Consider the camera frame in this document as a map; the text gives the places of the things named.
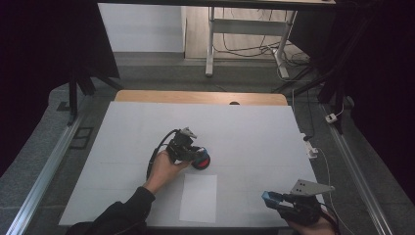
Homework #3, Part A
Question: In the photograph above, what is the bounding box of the red ink pad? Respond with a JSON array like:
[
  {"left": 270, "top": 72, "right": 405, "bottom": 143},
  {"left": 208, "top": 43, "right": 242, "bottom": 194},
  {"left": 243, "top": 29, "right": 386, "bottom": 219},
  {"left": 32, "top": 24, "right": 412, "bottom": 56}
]
[{"left": 192, "top": 154, "right": 211, "bottom": 171}]

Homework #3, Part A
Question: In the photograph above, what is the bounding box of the black floor frame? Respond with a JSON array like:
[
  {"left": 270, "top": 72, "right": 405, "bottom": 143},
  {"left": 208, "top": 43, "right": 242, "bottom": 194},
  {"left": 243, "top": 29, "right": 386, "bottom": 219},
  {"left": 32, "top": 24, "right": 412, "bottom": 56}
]
[{"left": 69, "top": 126, "right": 95, "bottom": 151}]

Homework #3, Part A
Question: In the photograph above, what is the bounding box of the white paper sheet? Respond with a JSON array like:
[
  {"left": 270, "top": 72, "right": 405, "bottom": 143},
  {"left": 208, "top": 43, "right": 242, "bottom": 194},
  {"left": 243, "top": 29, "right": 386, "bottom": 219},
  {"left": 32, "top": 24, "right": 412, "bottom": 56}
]
[{"left": 178, "top": 172, "right": 218, "bottom": 224}]

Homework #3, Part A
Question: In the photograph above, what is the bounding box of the black stand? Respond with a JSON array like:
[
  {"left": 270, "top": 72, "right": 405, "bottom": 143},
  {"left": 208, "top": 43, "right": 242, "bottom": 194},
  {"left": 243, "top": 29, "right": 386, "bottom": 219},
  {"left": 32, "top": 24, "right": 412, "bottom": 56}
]
[
  {"left": 67, "top": 74, "right": 123, "bottom": 127},
  {"left": 272, "top": 63, "right": 347, "bottom": 135}
]

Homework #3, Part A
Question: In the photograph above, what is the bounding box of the left hand-held gripper cable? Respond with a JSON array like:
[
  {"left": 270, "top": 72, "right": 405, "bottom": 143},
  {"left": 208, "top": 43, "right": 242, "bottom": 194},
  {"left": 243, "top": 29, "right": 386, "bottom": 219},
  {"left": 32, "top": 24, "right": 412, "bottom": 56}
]
[{"left": 146, "top": 128, "right": 180, "bottom": 180}]

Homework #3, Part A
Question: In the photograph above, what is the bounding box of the white cable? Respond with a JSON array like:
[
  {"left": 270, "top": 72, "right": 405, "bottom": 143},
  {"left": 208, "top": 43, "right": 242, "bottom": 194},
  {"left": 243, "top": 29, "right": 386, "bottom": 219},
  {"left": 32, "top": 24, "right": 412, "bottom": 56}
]
[{"left": 315, "top": 147, "right": 357, "bottom": 235}]

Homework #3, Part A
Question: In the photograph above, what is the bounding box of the white table cover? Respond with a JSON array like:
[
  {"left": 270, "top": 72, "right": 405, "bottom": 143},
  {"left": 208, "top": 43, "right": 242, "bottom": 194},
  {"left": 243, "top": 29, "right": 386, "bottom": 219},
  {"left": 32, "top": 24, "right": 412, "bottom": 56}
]
[{"left": 58, "top": 101, "right": 326, "bottom": 228}]

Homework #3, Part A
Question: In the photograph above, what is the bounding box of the blue stamp cap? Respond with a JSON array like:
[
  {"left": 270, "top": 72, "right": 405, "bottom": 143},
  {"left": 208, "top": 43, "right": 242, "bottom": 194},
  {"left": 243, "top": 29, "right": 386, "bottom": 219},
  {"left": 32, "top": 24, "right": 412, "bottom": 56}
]
[{"left": 261, "top": 191, "right": 279, "bottom": 208}]

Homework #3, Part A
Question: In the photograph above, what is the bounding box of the wooden table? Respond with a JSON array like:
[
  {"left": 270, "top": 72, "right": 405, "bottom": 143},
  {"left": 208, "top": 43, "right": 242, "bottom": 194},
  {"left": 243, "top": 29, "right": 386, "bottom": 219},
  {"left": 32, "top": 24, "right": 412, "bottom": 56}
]
[{"left": 114, "top": 89, "right": 289, "bottom": 107}]

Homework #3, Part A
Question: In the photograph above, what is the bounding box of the white power strip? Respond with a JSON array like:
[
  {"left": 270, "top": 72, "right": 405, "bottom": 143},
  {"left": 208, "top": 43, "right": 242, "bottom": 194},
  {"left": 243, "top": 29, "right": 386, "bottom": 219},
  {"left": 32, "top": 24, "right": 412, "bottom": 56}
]
[{"left": 300, "top": 131, "right": 319, "bottom": 160}]

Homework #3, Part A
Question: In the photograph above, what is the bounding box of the aluminium rail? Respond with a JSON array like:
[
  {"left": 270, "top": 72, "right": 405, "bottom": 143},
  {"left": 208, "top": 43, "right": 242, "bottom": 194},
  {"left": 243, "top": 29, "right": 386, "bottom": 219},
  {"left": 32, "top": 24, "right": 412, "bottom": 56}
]
[
  {"left": 6, "top": 114, "right": 86, "bottom": 235},
  {"left": 321, "top": 104, "right": 394, "bottom": 235}
]

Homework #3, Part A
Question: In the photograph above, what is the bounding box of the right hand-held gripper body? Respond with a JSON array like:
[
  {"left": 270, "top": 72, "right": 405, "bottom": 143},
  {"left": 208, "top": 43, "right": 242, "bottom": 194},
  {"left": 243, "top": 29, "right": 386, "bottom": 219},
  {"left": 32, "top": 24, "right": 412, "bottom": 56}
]
[{"left": 277, "top": 178, "right": 336, "bottom": 227}]

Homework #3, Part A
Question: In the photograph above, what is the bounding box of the hand-held gripper cable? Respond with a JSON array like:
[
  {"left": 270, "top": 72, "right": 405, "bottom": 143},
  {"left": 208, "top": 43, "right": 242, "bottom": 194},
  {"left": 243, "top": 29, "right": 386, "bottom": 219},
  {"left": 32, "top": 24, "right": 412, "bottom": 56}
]
[
  {"left": 146, "top": 128, "right": 180, "bottom": 180},
  {"left": 319, "top": 202, "right": 343, "bottom": 235}
]

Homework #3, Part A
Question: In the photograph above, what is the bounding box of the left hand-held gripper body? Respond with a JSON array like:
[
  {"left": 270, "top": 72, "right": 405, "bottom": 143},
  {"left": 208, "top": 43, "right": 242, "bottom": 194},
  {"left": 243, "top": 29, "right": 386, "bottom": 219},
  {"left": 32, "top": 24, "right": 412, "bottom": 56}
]
[{"left": 165, "top": 126, "right": 199, "bottom": 164}]

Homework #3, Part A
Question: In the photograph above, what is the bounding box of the right hand-held gripper cable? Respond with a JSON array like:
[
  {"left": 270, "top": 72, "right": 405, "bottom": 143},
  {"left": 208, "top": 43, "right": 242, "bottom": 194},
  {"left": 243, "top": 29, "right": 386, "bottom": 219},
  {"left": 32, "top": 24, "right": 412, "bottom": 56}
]
[{"left": 319, "top": 202, "right": 343, "bottom": 235}]

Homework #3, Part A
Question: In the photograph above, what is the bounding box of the person's left hand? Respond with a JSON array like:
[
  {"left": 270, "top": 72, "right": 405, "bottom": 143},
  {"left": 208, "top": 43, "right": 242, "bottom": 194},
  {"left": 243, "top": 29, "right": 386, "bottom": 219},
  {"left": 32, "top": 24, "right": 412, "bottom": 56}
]
[{"left": 143, "top": 150, "right": 191, "bottom": 196}]

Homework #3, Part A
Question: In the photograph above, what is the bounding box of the white-legged desk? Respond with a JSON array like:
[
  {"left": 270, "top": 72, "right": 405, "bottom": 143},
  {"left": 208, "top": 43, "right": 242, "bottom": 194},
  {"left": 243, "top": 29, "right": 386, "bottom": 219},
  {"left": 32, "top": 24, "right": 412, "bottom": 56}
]
[{"left": 97, "top": 0, "right": 337, "bottom": 80}]

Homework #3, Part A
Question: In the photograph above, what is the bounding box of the person's right hand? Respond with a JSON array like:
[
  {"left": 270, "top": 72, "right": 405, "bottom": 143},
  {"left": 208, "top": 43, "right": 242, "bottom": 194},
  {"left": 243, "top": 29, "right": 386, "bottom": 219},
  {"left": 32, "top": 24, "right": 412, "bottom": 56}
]
[{"left": 286, "top": 213, "right": 337, "bottom": 235}]

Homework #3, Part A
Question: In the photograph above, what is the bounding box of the black curtain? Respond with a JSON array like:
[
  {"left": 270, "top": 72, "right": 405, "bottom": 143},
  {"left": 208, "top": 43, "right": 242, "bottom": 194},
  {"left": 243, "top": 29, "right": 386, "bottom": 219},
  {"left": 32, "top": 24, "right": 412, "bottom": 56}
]
[
  {"left": 290, "top": 0, "right": 415, "bottom": 204},
  {"left": 0, "top": 0, "right": 120, "bottom": 177}
]

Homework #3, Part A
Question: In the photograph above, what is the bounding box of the black floor cable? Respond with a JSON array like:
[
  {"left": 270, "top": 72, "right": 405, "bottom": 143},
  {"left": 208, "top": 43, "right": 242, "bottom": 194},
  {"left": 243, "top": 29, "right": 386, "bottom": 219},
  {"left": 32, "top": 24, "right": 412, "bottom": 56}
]
[{"left": 213, "top": 8, "right": 311, "bottom": 67}]

